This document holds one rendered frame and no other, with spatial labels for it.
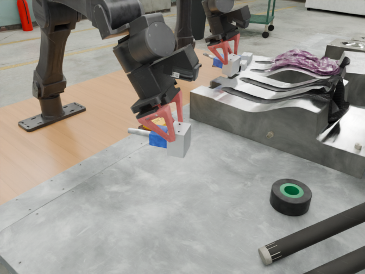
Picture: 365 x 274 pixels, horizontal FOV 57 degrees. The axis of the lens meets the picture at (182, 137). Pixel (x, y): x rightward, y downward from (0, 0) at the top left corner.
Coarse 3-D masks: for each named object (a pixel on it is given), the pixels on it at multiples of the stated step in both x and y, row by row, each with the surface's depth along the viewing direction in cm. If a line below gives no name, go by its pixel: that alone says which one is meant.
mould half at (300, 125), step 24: (240, 72) 114; (192, 96) 100; (216, 96) 96; (264, 96) 98; (216, 120) 98; (240, 120) 92; (264, 120) 87; (288, 120) 83; (312, 120) 79; (360, 120) 90; (264, 144) 90; (288, 144) 86; (312, 144) 82; (336, 144) 79; (336, 168) 80; (360, 168) 76
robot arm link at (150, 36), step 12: (96, 12) 58; (108, 24) 57; (132, 24) 56; (144, 24) 53; (156, 24) 54; (108, 36) 59; (132, 36) 56; (144, 36) 53; (156, 36) 54; (168, 36) 55; (132, 48) 56; (144, 48) 54; (156, 48) 53; (168, 48) 55; (144, 60) 57
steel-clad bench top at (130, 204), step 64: (192, 128) 98; (64, 192) 73; (128, 192) 73; (192, 192) 73; (256, 192) 73; (320, 192) 73; (64, 256) 58; (128, 256) 58; (192, 256) 58; (256, 256) 58; (320, 256) 58
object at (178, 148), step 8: (128, 128) 70; (176, 128) 67; (184, 128) 67; (152, 136) 67; (160, 136) 67; (176, 136) 65; (184, 136) 65; (152, 144) 68; (160, 144) 68; (168, 144) 66; (176, 144) 66; (184, 144) 66; (168, 152) 67; (176, 152) 67; (184, 152) 67
